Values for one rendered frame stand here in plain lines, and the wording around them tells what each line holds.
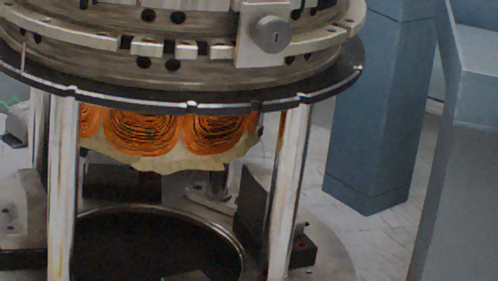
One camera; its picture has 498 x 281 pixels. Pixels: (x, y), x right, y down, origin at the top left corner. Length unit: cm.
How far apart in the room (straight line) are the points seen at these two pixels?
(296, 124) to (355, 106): 28
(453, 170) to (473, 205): 4
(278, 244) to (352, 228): 24
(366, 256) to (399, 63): 19
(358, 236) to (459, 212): 24
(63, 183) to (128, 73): 11
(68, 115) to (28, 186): 15
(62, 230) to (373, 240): 38
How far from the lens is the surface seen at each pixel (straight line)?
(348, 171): 114
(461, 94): 76
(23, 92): 126
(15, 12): 78
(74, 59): 76
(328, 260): 100
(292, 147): 84
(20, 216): 95
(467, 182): 87
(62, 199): 82
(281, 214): 87
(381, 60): 108
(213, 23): 74
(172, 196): 108
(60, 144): 80
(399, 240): 110
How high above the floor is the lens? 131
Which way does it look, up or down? 25 degrees down
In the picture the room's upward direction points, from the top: 7 degrees clockwise
